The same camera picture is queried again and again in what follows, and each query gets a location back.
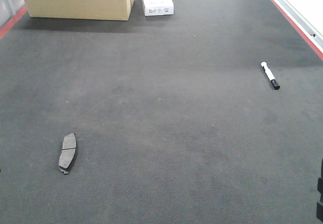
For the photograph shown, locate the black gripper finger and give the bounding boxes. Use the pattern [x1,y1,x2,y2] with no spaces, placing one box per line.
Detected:
[316,162,323,221]

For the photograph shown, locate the white conveyor side rail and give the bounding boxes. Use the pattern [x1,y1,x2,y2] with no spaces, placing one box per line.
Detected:
[271,0,322,59]

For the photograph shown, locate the grey brake pad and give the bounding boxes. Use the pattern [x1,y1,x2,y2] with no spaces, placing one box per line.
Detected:
[58,133,78,175]

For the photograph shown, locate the white black marker pen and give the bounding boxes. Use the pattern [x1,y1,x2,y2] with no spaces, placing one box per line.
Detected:
[260,62,280,90]

